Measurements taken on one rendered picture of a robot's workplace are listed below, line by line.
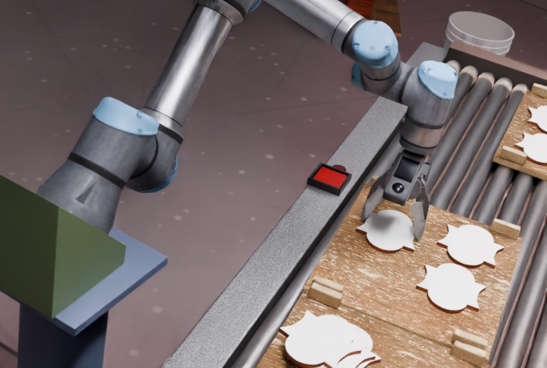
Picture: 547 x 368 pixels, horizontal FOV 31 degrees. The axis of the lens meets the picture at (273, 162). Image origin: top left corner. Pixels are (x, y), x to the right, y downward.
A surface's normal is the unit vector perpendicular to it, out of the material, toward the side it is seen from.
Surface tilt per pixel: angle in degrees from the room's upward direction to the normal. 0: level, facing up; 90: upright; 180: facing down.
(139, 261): 0
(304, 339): 0
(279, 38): 0
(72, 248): 90
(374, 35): 45
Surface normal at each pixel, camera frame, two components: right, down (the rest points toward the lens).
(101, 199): 0.73, -0.07
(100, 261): 0.85, 0.40
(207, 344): 0.17, -0.83
